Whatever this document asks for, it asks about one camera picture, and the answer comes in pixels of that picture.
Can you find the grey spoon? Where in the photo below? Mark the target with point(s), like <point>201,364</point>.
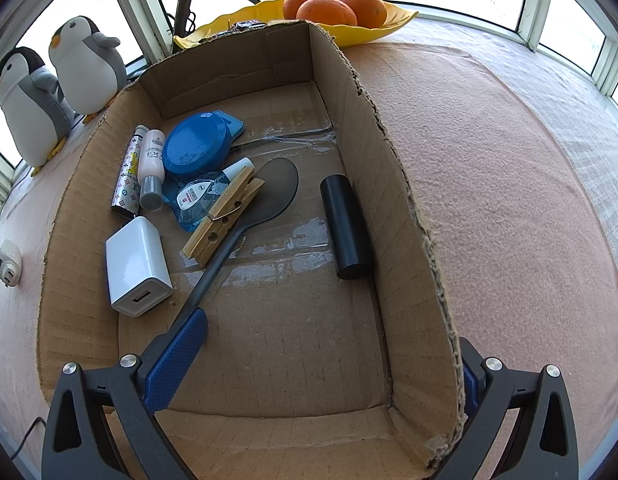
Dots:
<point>276,185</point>

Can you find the white socket adapter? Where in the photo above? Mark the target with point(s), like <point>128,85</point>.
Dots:
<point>10,260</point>

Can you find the patterned white tube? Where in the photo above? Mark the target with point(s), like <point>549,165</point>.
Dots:
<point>125,185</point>

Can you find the small penguin plush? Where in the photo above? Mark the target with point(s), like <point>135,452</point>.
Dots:
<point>89,75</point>

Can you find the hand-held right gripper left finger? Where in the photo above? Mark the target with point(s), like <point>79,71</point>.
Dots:
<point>176,355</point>

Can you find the pile of wrapped candies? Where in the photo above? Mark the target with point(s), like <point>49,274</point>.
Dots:
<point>244,25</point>

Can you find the large penguin plush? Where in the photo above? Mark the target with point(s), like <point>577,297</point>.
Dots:
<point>29,120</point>

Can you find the small white grey-capped bottle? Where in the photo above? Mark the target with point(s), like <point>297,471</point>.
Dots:
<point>151,160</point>

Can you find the white USB charger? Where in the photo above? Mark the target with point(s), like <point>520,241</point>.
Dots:
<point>136,265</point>

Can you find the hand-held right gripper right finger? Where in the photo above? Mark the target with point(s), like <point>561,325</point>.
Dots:
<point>470,390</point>

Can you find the blue round compact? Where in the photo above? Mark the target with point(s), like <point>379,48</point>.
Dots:
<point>196,145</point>

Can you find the cardboard box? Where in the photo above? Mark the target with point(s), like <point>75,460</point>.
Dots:
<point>289,335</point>

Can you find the wooden clothespin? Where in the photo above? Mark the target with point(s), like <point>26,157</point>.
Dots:
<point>219,220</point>

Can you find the clear blue sanitizer bottle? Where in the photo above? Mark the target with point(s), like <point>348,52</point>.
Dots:
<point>194,200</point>

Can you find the black cylinder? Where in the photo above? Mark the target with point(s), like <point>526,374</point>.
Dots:
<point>344,230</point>

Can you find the white checked cloth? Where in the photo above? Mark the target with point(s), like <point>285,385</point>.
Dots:
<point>564,90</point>

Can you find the black tripod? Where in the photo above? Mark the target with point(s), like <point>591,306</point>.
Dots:
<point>181,5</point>

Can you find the yellow fruit bowl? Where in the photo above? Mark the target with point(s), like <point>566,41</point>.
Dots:
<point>389,25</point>

